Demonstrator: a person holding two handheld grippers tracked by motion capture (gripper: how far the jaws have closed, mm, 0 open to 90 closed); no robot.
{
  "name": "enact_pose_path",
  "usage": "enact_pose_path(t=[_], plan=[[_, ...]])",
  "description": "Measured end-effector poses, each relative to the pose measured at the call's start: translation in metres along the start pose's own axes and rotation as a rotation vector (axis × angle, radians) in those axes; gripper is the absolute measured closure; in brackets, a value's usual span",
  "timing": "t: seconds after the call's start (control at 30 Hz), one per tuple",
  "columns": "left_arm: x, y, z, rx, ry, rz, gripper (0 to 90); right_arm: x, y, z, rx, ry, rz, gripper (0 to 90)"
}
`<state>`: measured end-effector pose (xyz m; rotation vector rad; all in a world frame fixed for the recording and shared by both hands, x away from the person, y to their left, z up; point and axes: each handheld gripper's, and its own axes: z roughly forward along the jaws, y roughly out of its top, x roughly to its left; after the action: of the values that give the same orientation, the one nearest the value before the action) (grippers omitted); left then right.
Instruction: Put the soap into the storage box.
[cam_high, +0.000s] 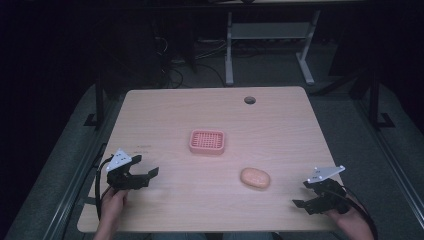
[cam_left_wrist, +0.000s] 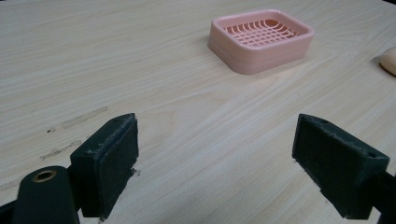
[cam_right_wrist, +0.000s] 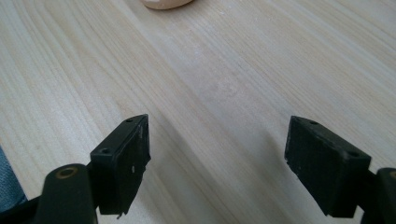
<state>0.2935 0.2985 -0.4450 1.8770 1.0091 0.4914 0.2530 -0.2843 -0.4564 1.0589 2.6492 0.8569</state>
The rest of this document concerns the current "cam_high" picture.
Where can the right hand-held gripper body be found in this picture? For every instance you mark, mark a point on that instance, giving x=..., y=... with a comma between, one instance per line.
x=330, y=196

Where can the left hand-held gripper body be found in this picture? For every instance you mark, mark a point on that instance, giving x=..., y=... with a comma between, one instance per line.
x=119, y=161

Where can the orange soap bar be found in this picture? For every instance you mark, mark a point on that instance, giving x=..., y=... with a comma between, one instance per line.
x=255, y=178

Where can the pink soap dish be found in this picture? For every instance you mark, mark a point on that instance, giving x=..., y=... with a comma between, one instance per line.
x=207, y=142

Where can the person's right hand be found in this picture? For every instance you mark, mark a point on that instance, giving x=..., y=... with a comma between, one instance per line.
x=353, y=225

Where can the person's left hand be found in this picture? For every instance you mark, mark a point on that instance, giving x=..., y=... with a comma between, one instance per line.
x=111, y=206

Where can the black metal stand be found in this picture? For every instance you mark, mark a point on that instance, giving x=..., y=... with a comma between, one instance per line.
x=374, y=100
x=99, y=103

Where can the grey metal rail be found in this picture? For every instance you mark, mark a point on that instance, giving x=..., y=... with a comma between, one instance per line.
x=76, y=173
x=393, y=156

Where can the white desk frame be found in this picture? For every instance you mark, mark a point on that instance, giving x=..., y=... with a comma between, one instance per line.
x=266, y=30

